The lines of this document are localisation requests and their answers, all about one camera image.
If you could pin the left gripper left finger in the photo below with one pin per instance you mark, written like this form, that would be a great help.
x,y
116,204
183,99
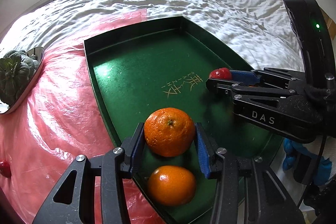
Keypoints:
x,y
72,199

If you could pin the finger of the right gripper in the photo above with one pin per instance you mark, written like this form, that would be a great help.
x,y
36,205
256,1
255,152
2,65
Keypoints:
x,y
268,90
267,76

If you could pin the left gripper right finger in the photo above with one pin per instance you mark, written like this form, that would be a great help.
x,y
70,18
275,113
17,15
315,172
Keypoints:
x,y
266,200

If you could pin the large red apple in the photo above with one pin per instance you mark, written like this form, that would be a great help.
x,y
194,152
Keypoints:
x,y
221,73

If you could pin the large textured orange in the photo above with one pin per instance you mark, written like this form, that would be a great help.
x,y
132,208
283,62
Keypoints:
x,y
169,132

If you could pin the blue gloved right hand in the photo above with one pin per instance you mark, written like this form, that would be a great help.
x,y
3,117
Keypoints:
x,y
312,162

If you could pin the smooth orange in tray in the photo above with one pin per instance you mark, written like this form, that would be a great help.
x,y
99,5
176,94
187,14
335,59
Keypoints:
x,y
172,185

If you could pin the pink plastic sheet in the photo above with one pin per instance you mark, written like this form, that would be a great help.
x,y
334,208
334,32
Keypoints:
x,y
58,120

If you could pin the green rectangular tray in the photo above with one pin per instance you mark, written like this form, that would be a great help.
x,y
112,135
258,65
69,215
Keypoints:
x,y
143,67

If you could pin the small red apple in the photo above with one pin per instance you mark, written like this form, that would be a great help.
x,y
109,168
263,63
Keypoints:
x,y
5,169

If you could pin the white dark-rimmed plate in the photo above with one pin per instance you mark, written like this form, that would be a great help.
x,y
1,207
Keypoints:
x,y
40,52

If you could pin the dark green leafy vegetable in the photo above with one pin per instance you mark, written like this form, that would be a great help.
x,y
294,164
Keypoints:
x,y
17,70

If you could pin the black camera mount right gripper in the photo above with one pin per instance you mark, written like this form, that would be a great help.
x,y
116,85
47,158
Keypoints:
x,y
309,26

